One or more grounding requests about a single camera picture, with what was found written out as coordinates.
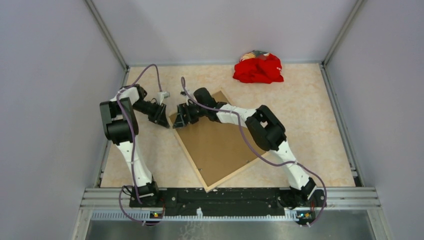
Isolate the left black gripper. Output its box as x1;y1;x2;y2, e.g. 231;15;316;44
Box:
132;99;169;128

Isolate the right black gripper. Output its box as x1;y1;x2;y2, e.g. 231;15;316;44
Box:
172;102;207;130

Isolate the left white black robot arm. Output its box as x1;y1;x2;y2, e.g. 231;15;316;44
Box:
99;84;170;207

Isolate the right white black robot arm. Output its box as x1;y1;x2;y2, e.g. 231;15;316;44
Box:
172;87;317;206

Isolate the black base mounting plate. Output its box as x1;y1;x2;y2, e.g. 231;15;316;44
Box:
129;187;325;217

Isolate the red cloth bundle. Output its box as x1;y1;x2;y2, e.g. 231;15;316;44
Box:
232;50;284;84

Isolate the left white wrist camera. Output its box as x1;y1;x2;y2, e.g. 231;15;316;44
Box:
156;91;170;105

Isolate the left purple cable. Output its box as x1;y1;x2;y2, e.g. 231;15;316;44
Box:
115;64;165;227

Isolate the purple cable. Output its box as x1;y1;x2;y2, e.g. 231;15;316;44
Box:
180;76;328;227
115;64;165;227

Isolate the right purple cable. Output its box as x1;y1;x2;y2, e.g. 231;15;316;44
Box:
180;76;328;227

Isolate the aluminium rail front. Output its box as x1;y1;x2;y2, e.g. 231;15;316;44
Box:
73;187;392;240

